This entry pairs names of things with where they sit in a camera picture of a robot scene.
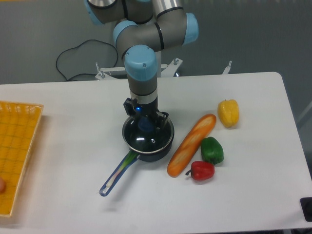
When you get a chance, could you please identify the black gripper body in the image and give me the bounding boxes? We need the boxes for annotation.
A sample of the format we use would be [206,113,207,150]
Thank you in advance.
[131,97,158,122]

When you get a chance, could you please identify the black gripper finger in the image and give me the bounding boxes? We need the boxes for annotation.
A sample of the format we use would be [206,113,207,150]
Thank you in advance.
[123,97,136,118]
[156,111,169,131]

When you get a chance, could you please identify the glass lid blue knob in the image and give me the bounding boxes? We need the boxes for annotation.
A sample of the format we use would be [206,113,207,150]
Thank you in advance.
[122,117,175,155]

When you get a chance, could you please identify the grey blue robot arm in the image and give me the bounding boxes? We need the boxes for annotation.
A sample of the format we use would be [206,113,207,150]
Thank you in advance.
[84,0,199,129]

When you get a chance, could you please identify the dark blue saucepan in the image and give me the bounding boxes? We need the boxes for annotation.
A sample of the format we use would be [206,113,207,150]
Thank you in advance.
[98,115,176,197]

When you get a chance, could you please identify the toy baguette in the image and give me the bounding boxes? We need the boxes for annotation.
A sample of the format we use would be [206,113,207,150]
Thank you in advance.
[167,114,216,178]

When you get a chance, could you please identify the green onion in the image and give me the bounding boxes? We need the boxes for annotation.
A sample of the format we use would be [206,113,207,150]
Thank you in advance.
[98,146,152,197]

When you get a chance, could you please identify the green bell pepper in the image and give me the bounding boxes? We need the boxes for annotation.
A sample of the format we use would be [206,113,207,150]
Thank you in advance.
[201,136,224,165]

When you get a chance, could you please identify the red bell pepper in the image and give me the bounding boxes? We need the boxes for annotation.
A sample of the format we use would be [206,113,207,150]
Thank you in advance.
[185,161,215,181]

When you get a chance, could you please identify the yellow bell pepper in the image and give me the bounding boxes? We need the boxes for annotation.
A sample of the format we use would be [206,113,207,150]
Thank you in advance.
[217,99,239,128]

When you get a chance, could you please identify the yellow woven basket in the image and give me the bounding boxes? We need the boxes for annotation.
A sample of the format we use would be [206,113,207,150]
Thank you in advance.
[0,101,44,217]

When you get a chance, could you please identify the peach item in basket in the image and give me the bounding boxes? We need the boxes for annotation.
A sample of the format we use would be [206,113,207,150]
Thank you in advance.
[0,177,6,193]

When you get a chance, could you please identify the black object table corner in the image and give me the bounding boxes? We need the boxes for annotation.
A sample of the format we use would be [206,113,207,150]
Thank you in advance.
[300,197,312,222]

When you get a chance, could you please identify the black floor cable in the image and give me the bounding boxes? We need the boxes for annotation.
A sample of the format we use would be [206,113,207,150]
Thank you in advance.
[56,39,119,81]

